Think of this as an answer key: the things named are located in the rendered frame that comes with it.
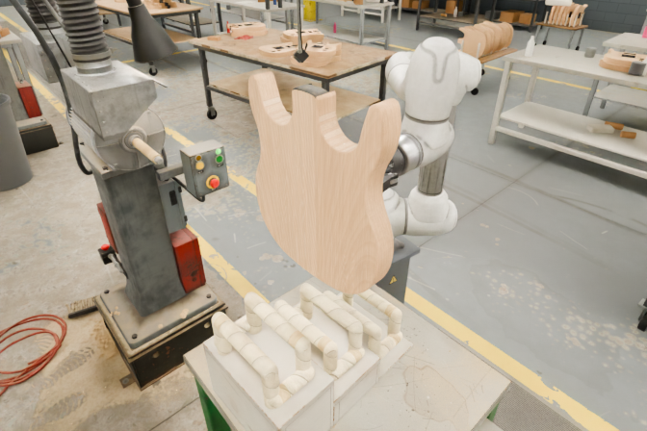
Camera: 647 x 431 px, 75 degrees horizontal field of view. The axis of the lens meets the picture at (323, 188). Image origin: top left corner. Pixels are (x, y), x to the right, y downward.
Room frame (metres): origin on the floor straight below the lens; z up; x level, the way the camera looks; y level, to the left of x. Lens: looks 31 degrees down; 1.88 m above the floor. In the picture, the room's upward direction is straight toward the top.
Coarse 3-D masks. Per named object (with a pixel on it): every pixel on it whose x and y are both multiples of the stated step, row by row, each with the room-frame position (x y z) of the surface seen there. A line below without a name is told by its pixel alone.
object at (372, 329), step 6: (324, 294) 0.83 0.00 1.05; (330, 294) 0.83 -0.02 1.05; (336, 300) 0.81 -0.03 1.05; (342, 300) 0.81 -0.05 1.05; (342, 306) 0.79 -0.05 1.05; (348, 306) 0.79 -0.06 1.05; (348, 312) 0.77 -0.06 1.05; (354, 312) 0.77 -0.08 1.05; (360, 318) 0.75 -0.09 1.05; (366, 318) 0.74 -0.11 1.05; (366, 324) 0.73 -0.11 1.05; (372, 324) 0.73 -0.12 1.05; (366, 330) 0.72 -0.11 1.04; (372, 330) 0.71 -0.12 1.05; (378, 330) 0.71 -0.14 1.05; (378, 336) 0.70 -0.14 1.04
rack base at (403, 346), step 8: (360, 312) 0.87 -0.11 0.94; (368, 312) 0.87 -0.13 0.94; (376, 320) 0.84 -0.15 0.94; (344, 328) 0.81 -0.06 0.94; (384, 328) 0.81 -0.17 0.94; (368, 336) 0.78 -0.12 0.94; (384, 336) 0.78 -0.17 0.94; (400, 344) 0.75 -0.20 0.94; (408, 344) 0.75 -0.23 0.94; (392, 352) 0.73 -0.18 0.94; (400, 352) 0.73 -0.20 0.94; (384, 360) 0.71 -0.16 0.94; (392, 360) 0.71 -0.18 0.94; (384, 368) 0.68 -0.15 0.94
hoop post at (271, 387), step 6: (264, 378) 0.48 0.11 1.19; (270, 378) 0.48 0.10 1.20; (276, 378) 0.49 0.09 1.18; (264, 384) 0.48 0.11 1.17; (270, 384) 0.48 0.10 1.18; (276, 384) 0.48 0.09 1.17; (264, 390) 0.48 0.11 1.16; (270, 390) 0.48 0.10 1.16; (276, 390) 0.48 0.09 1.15; (264, 396) 0.48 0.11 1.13; (270, 396) 0.48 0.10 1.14; (270, 408) 0.48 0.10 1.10
